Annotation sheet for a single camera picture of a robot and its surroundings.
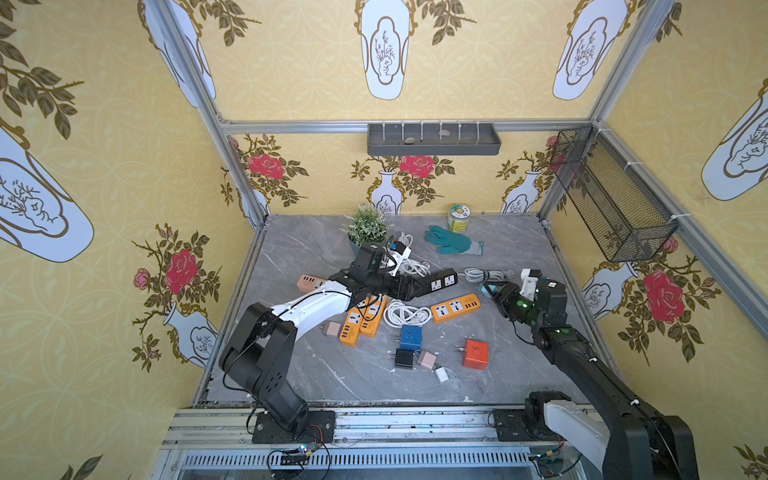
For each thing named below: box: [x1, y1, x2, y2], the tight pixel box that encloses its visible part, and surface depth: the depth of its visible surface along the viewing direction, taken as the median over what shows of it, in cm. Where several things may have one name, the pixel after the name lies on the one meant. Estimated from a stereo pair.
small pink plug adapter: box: [324, 321, 341, 337], surface depth 90 cm
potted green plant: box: [339, 204, 389, 255], surface depth 99 cm
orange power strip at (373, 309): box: [360, 294, 388, 338], surface depth 92 cm
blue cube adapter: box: [400, 324, 423, 351], surface depth 86 cm
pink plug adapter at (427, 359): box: [418, 350, 437, 369], surface depth 85 cm
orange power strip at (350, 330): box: [340, 307, 362, 348], surface depth 90 cm
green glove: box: [424, 225, 484, 256], surface depth 115 cm
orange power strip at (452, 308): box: [431, 293, 481, 324], surface depth 94 cm
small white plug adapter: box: [435, 367, 449, 383], surface depth 83 cm
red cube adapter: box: [462, 339, 489, 371], surface depth 82 cm
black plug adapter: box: [394, 348, 413, 369], surface depth 85 cm
